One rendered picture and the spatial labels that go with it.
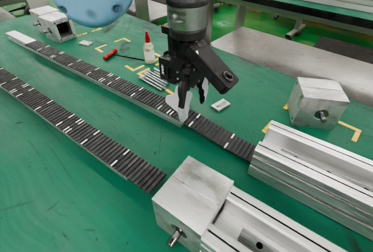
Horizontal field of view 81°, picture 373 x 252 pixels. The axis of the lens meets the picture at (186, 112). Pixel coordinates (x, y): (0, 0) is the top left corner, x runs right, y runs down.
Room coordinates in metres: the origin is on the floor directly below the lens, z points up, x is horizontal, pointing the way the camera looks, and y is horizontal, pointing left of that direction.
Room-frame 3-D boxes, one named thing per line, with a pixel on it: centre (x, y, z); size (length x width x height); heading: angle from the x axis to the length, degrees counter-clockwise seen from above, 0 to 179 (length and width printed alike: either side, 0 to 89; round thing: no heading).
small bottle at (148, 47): (0.75, 0.14, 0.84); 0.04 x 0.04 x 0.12
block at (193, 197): (0.17, -0.01, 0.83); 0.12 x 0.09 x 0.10; 145
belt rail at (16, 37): (0.70, 0.40, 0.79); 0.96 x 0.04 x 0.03; 55
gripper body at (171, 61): (0.42, 0.00, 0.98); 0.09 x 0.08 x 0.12; 55
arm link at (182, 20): (0.41, 0.00, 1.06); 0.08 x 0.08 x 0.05
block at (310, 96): (0.44, -0.33, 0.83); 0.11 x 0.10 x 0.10; 169
